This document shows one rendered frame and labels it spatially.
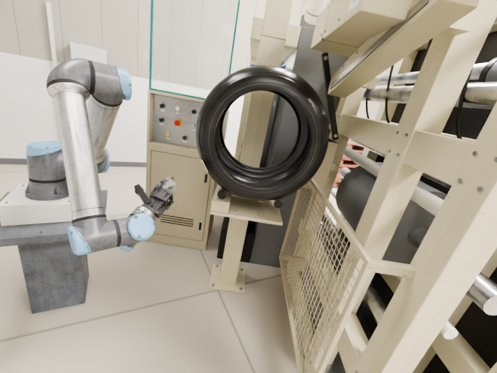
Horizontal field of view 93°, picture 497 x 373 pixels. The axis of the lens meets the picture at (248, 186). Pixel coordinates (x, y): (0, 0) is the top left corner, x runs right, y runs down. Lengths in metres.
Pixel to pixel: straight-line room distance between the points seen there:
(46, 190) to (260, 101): 1.19
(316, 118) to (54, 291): 1.68
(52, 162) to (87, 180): 0.64
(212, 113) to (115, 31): 2.99
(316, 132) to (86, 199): 0.86
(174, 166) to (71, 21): 2.47
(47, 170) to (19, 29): 2.67
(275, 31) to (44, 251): 1.65
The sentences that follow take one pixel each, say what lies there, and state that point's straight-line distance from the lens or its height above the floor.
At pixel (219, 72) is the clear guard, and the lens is 1.82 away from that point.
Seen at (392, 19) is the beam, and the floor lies 1.64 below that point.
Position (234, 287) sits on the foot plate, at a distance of 1.94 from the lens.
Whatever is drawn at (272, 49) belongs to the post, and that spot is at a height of 1.60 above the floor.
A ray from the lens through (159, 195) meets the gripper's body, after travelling 1.07.
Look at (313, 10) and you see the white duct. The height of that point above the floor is 1.95.
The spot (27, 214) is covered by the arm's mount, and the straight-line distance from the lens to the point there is 1.55.
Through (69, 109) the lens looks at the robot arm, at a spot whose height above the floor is 1.22.
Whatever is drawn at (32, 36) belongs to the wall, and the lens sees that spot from 3.98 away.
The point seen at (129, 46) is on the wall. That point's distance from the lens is 3.89.
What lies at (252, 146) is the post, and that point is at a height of 1.08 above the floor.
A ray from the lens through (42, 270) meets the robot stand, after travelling 1.75.
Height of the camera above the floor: 1.37
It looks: 21 degrees down
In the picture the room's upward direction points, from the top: 11 degrees clockwise
